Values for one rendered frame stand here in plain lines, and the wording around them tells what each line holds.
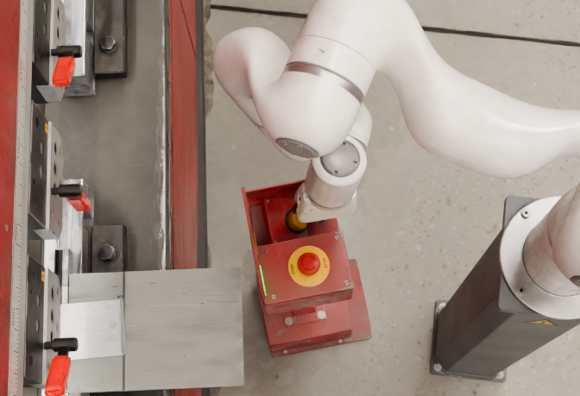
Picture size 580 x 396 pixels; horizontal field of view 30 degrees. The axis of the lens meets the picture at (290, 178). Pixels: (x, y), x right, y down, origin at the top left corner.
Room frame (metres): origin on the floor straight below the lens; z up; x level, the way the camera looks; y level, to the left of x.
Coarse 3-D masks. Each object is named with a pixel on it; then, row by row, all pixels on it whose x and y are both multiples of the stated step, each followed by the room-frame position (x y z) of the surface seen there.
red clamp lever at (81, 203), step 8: (64, 184) 0.41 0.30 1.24; (72, 184) 0.41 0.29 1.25; (80, 184) 0.41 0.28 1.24; (56, 192) 0.40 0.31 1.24; (64, 192) 0.39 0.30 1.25; (72, 192) 0.39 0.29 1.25; (80, 192) 0.39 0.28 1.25; (72, 200) 0.39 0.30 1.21; (80, 200) 0.39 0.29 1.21; (88, 200) 0.40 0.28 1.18; (80, 208) 0.39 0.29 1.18; (88, 208) 0.39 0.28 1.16
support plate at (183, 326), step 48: (96, 288) 0.31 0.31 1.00; (144, 288) 0.30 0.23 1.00; (192, 288) 0.30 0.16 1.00; (240, 288) 0.29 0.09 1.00; (144, 336) 0.23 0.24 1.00; (192, 336) 0.23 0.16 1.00; (240, 336) 0.22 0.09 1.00; (96, 384) 0.17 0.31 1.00; (144, 384) 0.16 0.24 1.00; (192, 384) 0.15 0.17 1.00; (240, 384) 0.15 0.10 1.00
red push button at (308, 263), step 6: (300, 258) 0.37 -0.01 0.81; (306, 258) 0.37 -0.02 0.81; (312, 258) 0.37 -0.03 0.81; (318, 258) 0.37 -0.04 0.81; (300, 264) 0.36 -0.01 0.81; (306, 264) 0.36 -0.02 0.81; (312, 264) 0.36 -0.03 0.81; (318, 264) 0.36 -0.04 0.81; (300, 270) 0.35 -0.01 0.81; (306, 270) 0.35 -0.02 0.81; (312, 270) 0.35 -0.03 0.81
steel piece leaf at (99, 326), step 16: (64, 304) 0.29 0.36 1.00; (80, 304) 0.29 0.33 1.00; (96, 304) 0.29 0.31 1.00; (112, 304) 0.28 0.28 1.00; (64, 320) 0.26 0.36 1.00; (80, 320) 0.26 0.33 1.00; (96, 320) 0.26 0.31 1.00; (112, 320) 0.26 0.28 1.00; (64, 336) 0.24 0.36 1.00; (80, 336) 0.24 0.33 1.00; (96, 336) 0.24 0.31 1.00; (112, 336) 0.23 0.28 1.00; (80, 352) 0.21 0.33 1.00; (96, 352) 0.21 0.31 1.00; (112, 352) 0.21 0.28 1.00
